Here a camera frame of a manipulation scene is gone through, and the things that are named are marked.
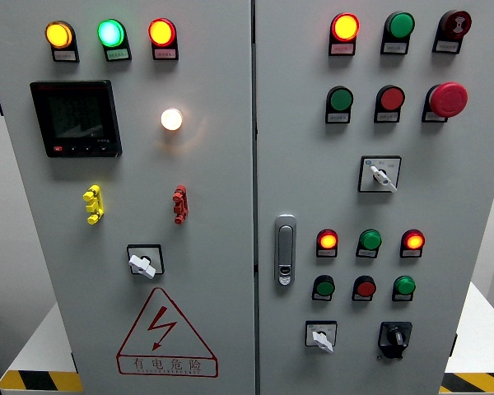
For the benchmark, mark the black knob turn switch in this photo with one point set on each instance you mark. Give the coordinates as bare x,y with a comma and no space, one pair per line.
396,337

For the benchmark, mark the black display meter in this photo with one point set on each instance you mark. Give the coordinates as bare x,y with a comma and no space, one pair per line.
75,119

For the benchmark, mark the large red push button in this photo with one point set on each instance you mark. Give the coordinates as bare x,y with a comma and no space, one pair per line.
391,98

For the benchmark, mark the small green round lamp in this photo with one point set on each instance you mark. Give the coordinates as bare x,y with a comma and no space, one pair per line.
404,285
371,240

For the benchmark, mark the red warning triangle sticker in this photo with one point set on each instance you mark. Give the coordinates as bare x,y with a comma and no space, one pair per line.
167,365

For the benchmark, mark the pale grey cabinet door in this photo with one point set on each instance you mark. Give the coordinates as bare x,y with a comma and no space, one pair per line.
436,197
214,185

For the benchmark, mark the black yellow striped tape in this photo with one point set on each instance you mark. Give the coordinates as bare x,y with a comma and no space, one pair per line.
38,382
477,382

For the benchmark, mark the small green push button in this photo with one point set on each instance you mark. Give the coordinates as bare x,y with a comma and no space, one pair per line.
325,287

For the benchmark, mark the small red round lamp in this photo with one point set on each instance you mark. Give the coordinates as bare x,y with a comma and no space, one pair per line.
327,239
413,240

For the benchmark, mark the large red stop button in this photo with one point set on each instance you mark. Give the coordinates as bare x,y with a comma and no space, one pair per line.
448,100

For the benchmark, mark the small label plate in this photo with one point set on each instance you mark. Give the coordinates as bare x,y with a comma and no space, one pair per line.
401,298
394,47
386,117
338,117
326,253
446,47
342,49
433,117
366,254
117,54
165,54
65,56
321,297
361,298
409,254

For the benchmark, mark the white round lamp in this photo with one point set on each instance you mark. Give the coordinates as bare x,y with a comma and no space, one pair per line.
171,119

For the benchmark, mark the large green round lamp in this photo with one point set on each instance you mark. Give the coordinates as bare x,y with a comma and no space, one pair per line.
400,25
110,33

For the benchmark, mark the small red push button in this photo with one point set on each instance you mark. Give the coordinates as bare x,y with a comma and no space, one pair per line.
365,288

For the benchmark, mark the large red round lamp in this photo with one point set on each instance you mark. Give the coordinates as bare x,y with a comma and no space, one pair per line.
345,27
161,32

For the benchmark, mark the large yellow round lamp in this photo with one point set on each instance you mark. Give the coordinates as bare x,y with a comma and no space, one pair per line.
59,35

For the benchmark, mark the large green push button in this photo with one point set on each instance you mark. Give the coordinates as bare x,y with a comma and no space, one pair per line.
341,99

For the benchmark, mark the silver door lock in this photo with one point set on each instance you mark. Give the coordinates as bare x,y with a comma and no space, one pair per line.
285,243

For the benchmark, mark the dark red round buzzer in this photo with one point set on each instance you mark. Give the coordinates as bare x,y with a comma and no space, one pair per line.
456,23

